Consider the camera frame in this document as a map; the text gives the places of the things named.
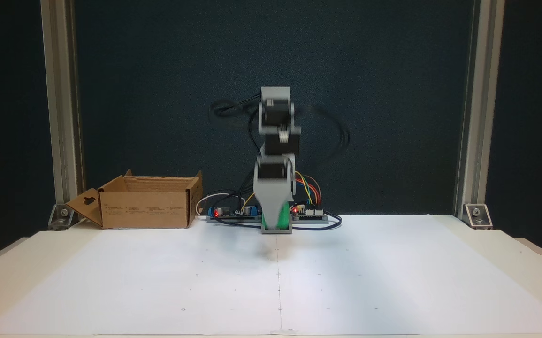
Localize green die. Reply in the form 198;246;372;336
262;203;291;231

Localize coloured jumper wires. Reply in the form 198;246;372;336
295;171;323;208

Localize dark cable on table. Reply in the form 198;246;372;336
214;214;343;232

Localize white cable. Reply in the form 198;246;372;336
196;192;235;217

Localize circuit board with blue parts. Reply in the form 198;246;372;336
206;205;263;223

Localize circuit board with red LED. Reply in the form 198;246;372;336
291;205;329;223

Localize metal corner bracket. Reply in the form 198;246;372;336
464;203;493;230
48;203;76;230

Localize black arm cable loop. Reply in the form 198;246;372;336
299;104;351;153
209;95;263;153

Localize white paper sheet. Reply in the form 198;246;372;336
0;215;542;337

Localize open cardboard box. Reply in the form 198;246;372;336
67;169;204;230

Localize aluminium frame post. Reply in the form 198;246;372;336
454;0;506;221
40;0;84;221

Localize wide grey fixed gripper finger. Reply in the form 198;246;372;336
254;183;296;227

